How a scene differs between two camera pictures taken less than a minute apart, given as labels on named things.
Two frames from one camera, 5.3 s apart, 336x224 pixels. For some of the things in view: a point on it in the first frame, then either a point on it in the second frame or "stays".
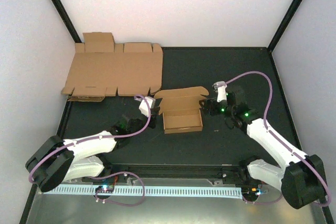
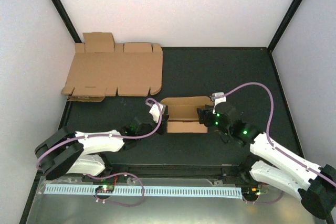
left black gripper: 154,112 → 160,130
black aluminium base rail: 223,170 stays
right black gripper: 209,102 → 205,115
